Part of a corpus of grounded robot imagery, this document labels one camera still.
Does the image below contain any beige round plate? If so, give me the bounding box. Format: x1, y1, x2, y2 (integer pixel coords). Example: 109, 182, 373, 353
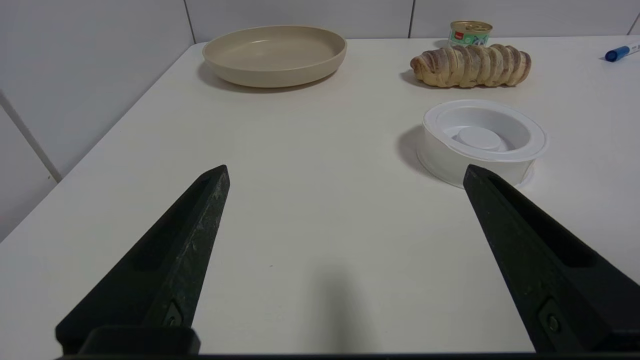
202, 25, 348, 89

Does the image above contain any white round plastic lid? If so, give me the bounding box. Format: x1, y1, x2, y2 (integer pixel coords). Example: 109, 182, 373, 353
416, 99, 549, 190

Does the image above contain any braided bread loaf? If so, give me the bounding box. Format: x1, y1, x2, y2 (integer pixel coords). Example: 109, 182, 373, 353
410, 43, 532, 89

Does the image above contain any blue-capped white marker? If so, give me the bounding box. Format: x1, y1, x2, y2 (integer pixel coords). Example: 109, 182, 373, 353
604, 42, 640, 63

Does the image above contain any small green-label tin can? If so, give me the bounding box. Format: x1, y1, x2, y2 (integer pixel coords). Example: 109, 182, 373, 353
448, 20, 493, 49

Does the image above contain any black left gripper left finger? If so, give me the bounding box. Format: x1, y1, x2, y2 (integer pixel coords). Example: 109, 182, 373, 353
55, 164, 231, 355

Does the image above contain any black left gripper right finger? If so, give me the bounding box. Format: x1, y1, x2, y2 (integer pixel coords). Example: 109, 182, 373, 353
462, 164, 640, 352

